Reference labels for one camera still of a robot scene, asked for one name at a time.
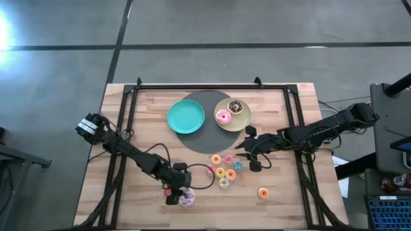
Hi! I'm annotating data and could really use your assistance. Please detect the black pole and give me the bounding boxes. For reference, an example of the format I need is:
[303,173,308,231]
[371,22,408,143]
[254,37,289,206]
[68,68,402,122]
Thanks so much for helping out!
[383,73,411,98]

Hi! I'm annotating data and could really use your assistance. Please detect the large pink iced donut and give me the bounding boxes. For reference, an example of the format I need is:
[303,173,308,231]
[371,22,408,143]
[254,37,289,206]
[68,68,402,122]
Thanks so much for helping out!
[215,109,232,126]

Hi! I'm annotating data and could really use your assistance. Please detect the beige plate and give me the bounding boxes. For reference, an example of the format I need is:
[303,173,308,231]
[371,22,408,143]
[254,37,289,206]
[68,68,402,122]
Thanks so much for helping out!
[213,97,252,133]

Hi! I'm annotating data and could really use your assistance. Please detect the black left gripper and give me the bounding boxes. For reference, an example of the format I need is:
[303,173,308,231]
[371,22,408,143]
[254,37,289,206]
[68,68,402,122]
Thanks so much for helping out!
[162,162,193,207]

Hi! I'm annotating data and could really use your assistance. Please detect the black metal table frame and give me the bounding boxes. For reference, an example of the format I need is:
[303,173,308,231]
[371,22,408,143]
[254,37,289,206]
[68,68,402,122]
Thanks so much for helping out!
[76,76,350,230]

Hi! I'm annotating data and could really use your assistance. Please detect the bottle with red-white label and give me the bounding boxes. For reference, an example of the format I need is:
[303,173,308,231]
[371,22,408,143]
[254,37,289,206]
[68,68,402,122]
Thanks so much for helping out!
[381,173,411,194]

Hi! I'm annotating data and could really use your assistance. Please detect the dark metal stand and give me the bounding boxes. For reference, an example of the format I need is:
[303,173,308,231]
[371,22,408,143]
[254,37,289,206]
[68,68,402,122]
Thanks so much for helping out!
[0,126,52,231]

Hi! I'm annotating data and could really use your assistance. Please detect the grey equipment cart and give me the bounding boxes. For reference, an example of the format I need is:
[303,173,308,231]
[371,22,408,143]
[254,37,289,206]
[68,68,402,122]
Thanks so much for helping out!
[370,82,411,176]

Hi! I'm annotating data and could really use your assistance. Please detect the white paper sheet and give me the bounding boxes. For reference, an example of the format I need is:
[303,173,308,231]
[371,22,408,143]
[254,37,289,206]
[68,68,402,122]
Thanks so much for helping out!
[331,155,350,199]

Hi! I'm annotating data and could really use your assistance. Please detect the tablet with blue screen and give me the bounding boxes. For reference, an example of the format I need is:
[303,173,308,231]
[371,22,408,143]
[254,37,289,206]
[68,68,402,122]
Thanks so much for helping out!
[390,137,411,170]

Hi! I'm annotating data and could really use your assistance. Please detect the black beam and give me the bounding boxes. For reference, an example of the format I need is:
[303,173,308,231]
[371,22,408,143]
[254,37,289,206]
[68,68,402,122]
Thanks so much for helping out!
[335,152,386,181]

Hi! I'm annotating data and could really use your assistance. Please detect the large lilac iced donut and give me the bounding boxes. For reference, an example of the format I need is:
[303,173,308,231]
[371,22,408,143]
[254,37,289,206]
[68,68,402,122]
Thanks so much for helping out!
[178,187,197,207]

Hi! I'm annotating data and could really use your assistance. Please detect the black cable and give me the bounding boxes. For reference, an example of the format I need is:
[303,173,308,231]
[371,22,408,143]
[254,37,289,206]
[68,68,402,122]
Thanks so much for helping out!
[141,142,173,169]
[186,163,216,190]
[250,136,273,170]
[300,124,343,153]

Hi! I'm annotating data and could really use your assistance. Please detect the large chocolate iced donut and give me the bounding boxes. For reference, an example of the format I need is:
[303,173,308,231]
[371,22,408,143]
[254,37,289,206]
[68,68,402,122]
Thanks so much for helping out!
[227,99,245,116]

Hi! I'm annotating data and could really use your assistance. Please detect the teal plate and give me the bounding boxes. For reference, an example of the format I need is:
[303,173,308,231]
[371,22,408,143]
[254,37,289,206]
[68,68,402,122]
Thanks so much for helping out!
[166,99,206,135]

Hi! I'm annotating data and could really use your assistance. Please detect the grey round woven placemat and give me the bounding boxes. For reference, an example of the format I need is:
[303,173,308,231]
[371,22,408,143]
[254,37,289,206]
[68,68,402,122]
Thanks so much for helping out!
[175,89,242,155]

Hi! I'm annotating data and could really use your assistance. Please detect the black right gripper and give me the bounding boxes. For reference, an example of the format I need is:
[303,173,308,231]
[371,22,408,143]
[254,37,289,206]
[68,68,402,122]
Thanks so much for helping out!
[235,126,287,173]

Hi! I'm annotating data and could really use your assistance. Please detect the blue keyboard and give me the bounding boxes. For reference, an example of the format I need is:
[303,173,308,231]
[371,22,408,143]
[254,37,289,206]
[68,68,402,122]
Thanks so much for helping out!
[363,194,411,231]

